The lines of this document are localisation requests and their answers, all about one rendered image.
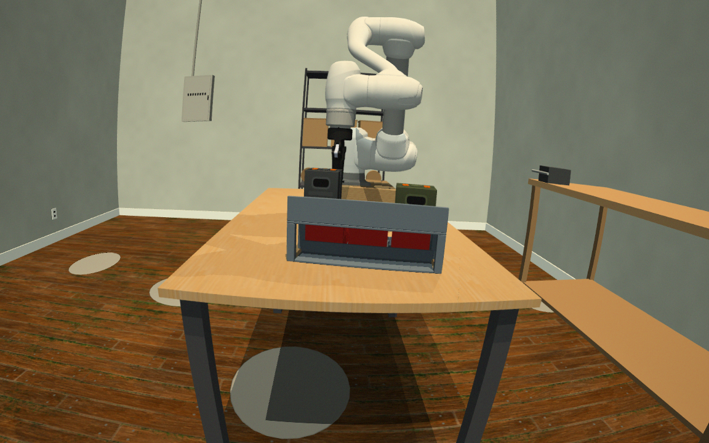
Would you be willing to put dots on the black tool case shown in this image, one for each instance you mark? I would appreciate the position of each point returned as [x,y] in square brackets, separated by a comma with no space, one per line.
[323,183]

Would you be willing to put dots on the olive green case with orange latches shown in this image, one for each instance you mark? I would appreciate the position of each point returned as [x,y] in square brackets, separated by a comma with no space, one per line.
[416,194]

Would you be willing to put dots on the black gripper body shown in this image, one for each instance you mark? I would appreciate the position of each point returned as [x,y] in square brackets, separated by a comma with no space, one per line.
[339,135]

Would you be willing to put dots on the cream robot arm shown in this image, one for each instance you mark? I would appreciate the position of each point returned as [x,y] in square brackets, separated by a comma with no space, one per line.
[390,90]

